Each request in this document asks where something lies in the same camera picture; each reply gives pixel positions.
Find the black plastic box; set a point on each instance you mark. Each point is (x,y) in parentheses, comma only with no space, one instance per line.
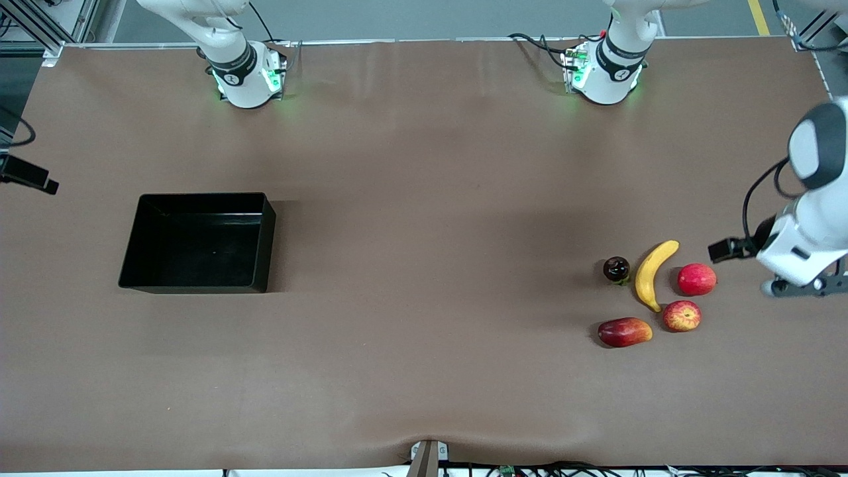
(199,245)

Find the metal table edge bracket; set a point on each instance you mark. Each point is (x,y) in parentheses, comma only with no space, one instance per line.
(427,460)

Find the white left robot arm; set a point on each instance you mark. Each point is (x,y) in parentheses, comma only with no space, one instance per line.
(613,66)

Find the metal table edge rail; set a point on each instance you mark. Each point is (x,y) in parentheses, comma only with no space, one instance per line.
(430,40)

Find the dark purple mangosteen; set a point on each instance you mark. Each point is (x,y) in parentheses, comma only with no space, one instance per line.
(616,269)

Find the red yellow striped apple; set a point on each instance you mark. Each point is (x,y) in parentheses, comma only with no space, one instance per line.
(682,316)

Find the aluminium frame struts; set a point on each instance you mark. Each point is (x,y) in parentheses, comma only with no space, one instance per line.
(86,16)

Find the yellow banana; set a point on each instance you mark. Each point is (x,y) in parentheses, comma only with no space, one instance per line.
(646,271)

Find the aluminium frame corner post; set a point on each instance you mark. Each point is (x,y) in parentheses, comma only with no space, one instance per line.
(821,26)

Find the plain red round fruit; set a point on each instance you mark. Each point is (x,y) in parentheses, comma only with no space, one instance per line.
(697,279)

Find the red mango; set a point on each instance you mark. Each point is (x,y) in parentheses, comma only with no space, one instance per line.
(623,332)

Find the brown table mat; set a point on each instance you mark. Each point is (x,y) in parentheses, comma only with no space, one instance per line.
(424,371)

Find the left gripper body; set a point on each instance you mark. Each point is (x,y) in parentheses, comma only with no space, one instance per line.
(762,236)

